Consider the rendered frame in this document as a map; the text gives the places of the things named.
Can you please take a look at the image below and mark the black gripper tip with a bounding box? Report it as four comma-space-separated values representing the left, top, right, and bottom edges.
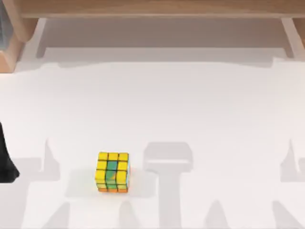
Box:
0, 122, 20, 184

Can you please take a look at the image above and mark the wooden cupboard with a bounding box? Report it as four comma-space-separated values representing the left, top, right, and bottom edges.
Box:
0, 0, 39, 73

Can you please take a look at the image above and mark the yellow puzzle cube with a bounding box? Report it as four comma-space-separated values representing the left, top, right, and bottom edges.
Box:
95, 151, 131, 194

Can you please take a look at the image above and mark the pale wooden drawer front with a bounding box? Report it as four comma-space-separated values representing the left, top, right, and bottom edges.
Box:
14, 0, 305, 19

